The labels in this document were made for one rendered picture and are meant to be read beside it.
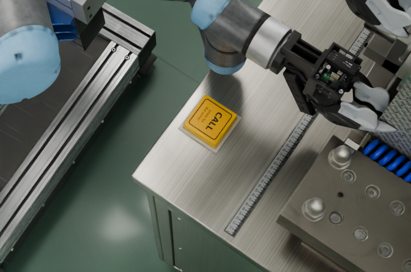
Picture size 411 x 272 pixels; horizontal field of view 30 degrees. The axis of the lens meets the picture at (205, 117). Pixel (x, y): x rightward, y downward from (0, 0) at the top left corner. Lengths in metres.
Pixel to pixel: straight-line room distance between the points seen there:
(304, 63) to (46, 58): 0.38
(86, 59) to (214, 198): 0.95
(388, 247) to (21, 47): 0.63
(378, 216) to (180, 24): 1.36
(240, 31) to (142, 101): 1.20
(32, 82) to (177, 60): 1.36
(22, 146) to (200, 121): 0.87
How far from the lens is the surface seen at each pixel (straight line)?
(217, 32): 1.20
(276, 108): 1.40
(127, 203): 2.27
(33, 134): 2.14
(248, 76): 1.41
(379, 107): 1.21
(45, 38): 1.05
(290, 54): 1.16
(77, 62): 2.19
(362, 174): 1.25
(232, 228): 1.33
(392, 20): 1.04
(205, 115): 1.36
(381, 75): 1.27
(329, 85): 1.16
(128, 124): 2.33
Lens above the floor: 2.20
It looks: 71 degrees down
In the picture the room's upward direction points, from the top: 5 degrees clockwise
